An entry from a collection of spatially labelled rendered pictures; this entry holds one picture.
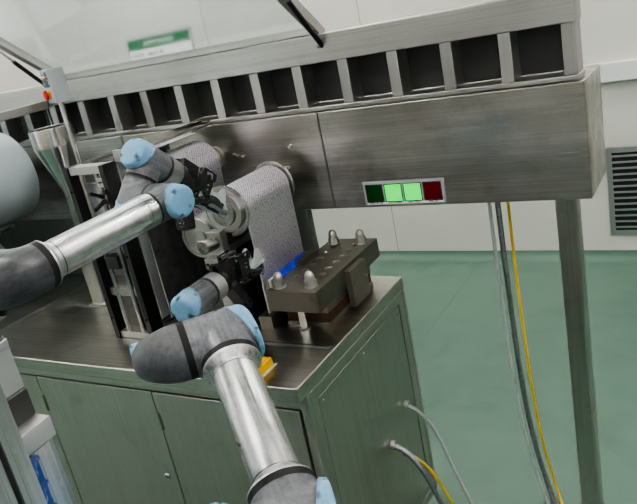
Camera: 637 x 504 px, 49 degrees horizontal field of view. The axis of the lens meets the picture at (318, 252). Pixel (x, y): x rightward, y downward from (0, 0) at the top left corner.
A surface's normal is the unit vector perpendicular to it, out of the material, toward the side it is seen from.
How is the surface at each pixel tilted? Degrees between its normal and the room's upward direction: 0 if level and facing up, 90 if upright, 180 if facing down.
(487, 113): 90
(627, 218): 90
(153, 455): 90
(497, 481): 0
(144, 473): 90
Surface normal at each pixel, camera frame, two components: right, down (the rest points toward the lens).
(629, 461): -0.19, -0.93
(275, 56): -0.47, 0.38
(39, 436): 0.88, -0.02
